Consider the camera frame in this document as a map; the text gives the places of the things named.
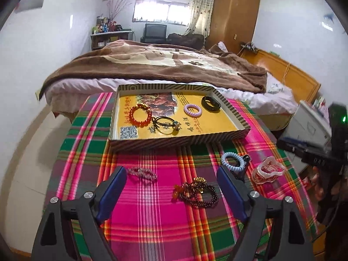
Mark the translucent pink hair claw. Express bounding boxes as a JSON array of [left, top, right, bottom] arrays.
[[251, 156, 286, 185]]

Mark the wooden wardrobe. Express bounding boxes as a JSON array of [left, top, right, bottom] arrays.
[[205, 0, 261, 54]]

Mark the dark red bead bracelet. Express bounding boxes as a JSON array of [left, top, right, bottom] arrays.
[[172, 181, 219, 209]]

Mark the white drawer cabinet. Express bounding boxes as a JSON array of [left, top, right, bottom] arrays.
[[279, 100, 334, 174]]

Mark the light blue spiral hair tie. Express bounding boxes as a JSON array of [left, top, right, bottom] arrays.
[[221, 151, 247, 173]]

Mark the patterned curtain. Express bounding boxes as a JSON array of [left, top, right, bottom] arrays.
[[184, 0, 214, 39]]

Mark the purple spiral hair tie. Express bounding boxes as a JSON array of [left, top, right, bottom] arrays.
[[183, 103, 204, 119]]

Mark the black wristband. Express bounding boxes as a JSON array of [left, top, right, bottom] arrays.
[[201, 95, 221, 112]]

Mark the black cord bracelet with bead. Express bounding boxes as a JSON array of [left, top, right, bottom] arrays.
[[151, 115, 182, 136]]

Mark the wooden headboard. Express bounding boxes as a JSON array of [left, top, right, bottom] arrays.
[[241, 50, 321, 104]]

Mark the colourful plaid tablecloth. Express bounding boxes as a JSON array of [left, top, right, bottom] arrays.
[[46, 92, 317, 260]]

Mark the brown paw print blanket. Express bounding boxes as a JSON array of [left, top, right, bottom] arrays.
[[38, 40, 267, 98]]

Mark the person's right hand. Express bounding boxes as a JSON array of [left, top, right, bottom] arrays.
[[311, 167, 325, 201]]

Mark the striped yellow cardboard tray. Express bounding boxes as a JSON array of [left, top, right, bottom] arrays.
[[109, 83, 251, 151]]

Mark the black office chair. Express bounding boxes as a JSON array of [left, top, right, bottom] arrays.
[[140, 23, 167, 44]]

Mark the window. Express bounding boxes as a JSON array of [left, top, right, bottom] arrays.
[[132, 0, 190, 26]]

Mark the dried branch bouquet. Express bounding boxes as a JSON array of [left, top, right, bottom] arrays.
[[107, 0, 132, 31]]

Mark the desk with clutter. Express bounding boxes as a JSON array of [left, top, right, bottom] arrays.
[[90, 17, 134, 51]]

